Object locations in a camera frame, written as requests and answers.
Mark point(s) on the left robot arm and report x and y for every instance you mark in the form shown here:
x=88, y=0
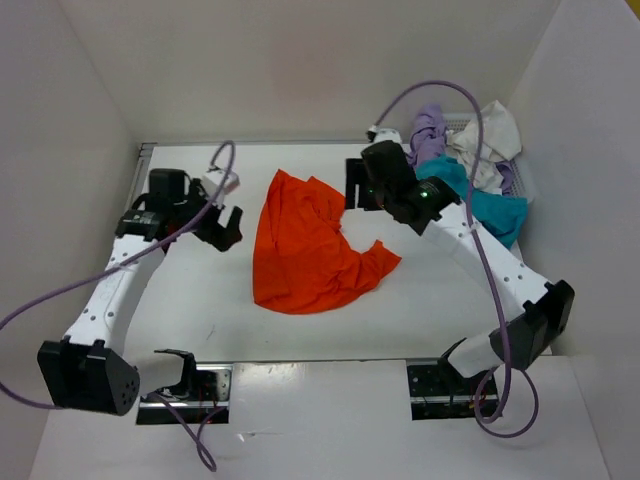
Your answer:
x=86, y=370

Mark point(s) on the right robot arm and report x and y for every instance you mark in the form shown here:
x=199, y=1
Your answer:
x=535, y=310

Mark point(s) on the teal t shirt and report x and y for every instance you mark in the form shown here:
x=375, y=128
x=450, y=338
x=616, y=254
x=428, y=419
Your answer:
x=502, y=216

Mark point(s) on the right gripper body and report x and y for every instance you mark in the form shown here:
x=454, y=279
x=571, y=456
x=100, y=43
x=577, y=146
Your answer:
x=357, y=185

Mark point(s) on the white t shirt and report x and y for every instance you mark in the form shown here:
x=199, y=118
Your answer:
x=501, y=143

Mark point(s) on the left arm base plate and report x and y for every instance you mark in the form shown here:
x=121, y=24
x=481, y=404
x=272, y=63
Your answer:
x=203, y=396

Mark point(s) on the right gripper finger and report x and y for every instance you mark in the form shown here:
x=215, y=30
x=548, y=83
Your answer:
x=360, y=196
x=355, y=172

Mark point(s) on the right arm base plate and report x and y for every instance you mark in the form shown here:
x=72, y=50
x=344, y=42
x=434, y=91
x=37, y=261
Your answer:
x=436, y=393

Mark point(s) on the orange t shirt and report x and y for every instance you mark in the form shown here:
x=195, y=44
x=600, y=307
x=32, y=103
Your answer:
x=302, y=262

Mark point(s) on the lavender t shirt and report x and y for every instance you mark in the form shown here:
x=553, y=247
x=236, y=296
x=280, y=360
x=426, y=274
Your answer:
x=428, y=137

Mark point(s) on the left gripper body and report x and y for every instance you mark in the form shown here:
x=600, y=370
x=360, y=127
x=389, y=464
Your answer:
x=215, y=228

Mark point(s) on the white plastic basket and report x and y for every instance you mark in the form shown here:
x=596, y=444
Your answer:
x=522, y=185

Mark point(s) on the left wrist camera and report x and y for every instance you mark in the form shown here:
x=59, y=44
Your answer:
x=217, y=179

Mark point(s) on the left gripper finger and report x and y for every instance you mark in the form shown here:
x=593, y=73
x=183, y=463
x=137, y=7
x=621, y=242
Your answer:
x=221, y=238
x=231, y=233

